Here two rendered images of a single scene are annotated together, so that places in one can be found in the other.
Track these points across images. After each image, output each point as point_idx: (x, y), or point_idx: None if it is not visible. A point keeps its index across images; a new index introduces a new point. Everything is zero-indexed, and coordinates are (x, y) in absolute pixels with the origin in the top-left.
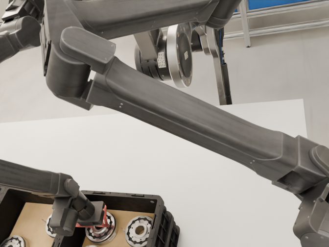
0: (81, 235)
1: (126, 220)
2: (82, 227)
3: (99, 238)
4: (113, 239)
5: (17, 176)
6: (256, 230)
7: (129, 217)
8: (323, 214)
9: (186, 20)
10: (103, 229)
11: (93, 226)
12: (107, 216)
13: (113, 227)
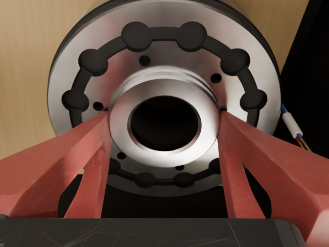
0: (323, 54)
1: (38, 130)
2: (284, 154)
3: (150, 27)
4: (75, 20)
5: None
6: None
7: (22, 143)
8: None
9: None
10: (117, 100)
11: (212, 122)
12: (123, 170)
13: (47, 106)
